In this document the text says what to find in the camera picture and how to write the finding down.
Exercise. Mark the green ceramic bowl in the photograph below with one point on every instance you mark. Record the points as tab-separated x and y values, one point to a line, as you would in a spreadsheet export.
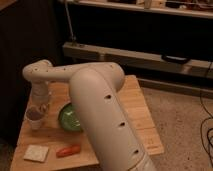
67	119

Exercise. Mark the wooden table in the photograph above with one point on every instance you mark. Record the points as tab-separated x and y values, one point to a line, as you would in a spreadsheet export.
55	138

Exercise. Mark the translucent white cup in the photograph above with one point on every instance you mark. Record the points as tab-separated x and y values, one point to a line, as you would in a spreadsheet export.
35	124

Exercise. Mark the grey metal shelf beam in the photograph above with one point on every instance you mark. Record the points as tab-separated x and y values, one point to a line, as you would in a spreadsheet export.
134	59

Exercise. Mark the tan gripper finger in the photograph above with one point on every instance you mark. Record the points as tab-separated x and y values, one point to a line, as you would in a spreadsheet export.
44	108
33	113

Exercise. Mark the metal vertical pole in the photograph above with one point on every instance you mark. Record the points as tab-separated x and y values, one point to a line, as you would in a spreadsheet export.
72	36

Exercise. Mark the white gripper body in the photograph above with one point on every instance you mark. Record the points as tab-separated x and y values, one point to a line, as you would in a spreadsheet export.
40	100

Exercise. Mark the black object on beam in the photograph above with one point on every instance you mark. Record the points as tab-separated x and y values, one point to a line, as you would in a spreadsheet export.
175	59

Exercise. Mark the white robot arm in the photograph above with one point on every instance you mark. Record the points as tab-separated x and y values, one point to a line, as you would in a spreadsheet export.
93	91

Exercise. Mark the upper shelf with clutter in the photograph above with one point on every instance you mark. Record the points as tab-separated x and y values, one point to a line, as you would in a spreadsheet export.
153	6

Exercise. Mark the white square sponge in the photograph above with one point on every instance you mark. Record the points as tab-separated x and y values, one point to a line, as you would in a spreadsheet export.
36	153

